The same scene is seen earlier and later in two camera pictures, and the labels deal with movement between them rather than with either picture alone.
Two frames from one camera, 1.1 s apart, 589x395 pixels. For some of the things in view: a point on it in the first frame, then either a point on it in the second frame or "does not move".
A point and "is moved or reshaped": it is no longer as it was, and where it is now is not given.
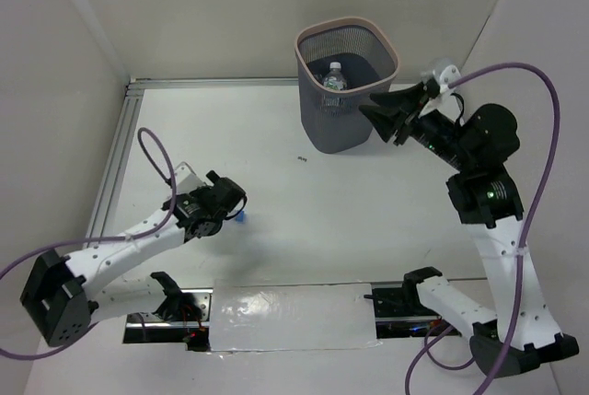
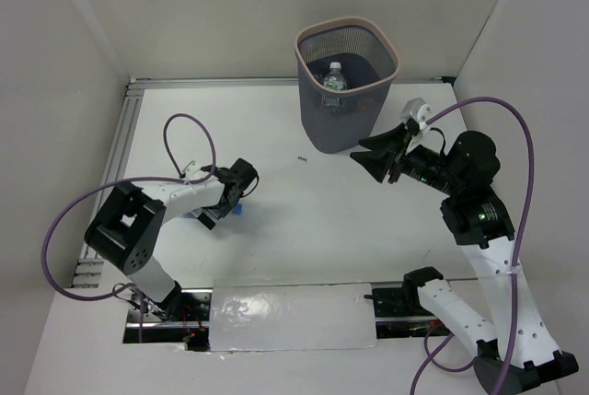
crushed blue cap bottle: x=241 y=217 is moved or reshaped
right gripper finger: x=404 y=98 -> x=386 y=140
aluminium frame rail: x=123 y=127 does not move
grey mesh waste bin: x=340 y=63 does not move
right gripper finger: x=386 y=121 -> x=375 y=163
